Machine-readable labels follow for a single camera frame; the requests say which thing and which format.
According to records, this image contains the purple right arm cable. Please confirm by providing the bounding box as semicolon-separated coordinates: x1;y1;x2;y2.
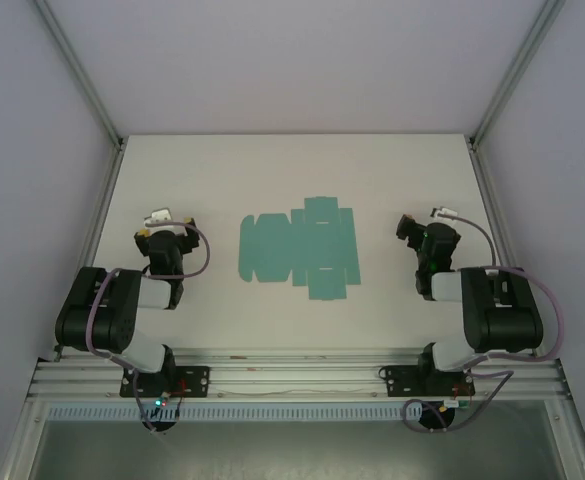
402;212;566;434

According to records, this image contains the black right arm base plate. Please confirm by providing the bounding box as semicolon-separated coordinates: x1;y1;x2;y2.
379;364;473;400

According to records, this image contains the grey slotted cable duct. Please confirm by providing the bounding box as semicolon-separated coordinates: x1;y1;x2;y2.
46;404;426;422

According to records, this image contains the aluminium mounting rail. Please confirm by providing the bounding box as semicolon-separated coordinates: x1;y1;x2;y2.
27;352;572;401

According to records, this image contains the aluminium side rail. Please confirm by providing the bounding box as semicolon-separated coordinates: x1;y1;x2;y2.
467;142;543;359
51;142;126;362

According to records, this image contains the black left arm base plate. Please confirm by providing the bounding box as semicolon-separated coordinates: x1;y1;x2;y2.
119;365;211;400

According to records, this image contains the teal paper box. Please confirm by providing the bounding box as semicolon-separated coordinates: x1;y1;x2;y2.
237;196;362;302

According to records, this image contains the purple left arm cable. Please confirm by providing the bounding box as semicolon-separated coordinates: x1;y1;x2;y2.
85;218;212;432

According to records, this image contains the grey metal sheet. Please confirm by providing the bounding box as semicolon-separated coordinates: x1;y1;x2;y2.
26;418;585;480

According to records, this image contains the aluminium frame post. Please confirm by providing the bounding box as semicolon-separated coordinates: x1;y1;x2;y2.
468;0;566;149
34;0;125;151

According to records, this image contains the aluminium lower frame bar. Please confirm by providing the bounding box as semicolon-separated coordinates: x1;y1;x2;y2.
554;399;585;480
0;399;48;480

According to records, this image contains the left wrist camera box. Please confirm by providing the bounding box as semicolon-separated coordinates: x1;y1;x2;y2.
143;207;176;231

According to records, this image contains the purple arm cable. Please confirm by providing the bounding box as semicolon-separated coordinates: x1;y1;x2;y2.
85;218;212;432
402;212;566;434

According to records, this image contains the black round cable grommet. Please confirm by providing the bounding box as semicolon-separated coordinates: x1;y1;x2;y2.
418;399;457;432
141;418;178;434

